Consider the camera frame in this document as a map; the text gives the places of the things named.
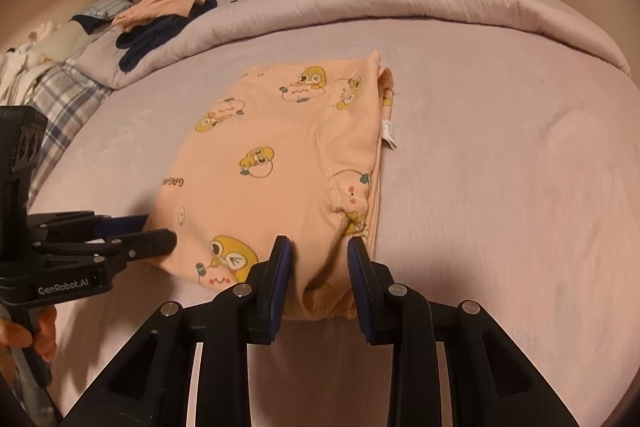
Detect peach cartoon duck garment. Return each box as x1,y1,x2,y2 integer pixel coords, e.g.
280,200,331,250
148,52,393,321

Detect white crumpled clothes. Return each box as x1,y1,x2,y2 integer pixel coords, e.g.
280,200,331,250
1,20,96,106

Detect folded navy clothes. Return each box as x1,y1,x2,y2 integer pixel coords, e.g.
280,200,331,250
115,0,218,72

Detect folded peach clothes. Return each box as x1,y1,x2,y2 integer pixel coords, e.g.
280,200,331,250
111,0,205,31

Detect person left hand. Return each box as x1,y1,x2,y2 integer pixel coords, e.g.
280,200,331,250
0,306,58,384

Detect plaid blue white pillow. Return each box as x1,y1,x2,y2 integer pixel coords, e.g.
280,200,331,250
27,63,113,208

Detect pink bed sheet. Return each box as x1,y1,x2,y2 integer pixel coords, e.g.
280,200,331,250
34,20,639,426

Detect striped blue folded cloth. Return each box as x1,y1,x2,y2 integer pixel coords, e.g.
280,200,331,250
72,0,134,35

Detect pink rolled quilt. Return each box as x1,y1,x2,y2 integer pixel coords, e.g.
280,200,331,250
73,0,630,90

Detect black left camera box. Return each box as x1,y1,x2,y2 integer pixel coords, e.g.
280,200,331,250
1,105,48,254

